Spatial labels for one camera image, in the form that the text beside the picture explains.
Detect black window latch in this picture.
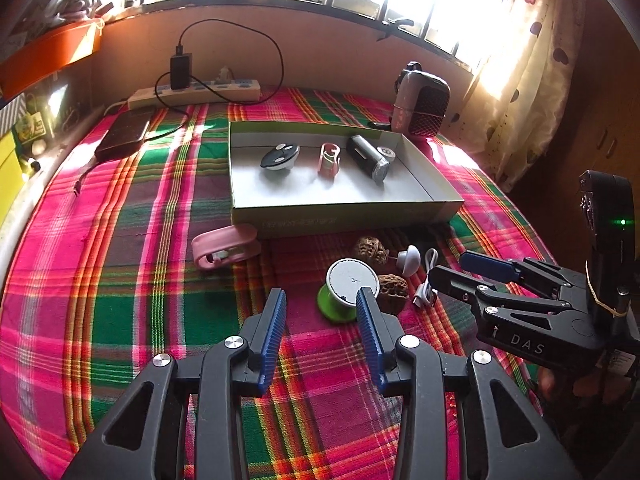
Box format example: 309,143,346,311
375,17,416,41

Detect green white striped box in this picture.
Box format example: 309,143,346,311
0,96,28,136

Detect person's right hand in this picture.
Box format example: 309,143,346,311
535,367,568,403

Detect short black cable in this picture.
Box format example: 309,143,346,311
72,152,101,196

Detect pink plastic clip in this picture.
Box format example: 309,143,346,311
317,142,342,179
191,225,262,273

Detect yellow box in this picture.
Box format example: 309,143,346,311
0,132,26,231

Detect black white oval device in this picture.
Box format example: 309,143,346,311
259,142,302,173

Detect dried plants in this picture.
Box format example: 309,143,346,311
55,0,113,23

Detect beige space heater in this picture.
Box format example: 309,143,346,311
390,61,451,138

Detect orange box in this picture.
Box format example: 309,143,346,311
0,19,103,100

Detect tan rubber band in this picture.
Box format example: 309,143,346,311
585,275,628,317

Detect green white spool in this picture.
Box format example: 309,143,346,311
316,258,383,322

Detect brown walnut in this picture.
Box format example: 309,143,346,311
376,273,411,317
352,236,390,266

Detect white mushroom-shaped knob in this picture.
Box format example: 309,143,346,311
397,245,435,277

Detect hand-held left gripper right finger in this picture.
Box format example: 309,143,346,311
356,287,583,480

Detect window metal bars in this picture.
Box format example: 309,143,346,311
100,0,521,71

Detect green white cardboard box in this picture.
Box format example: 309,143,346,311
227,120,466,240

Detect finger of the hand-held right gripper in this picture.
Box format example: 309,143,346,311
427,265,576,336
459,251,588,302

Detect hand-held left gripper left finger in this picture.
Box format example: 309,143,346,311
60,287,288,480

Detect black charger adapter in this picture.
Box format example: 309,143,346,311
170,44,193,91

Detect black charger cable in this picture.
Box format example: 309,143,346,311
142,20,287,141

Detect black power bank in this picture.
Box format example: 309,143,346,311
95,106,157,162

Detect cream spotted curtain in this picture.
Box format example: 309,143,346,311
475,0,591,191

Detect white power strip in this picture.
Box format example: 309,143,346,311
127,79,262,110

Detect black sensor light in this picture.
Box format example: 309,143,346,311
346,134,392,186

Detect white usb cable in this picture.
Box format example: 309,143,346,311
412,248,441,309

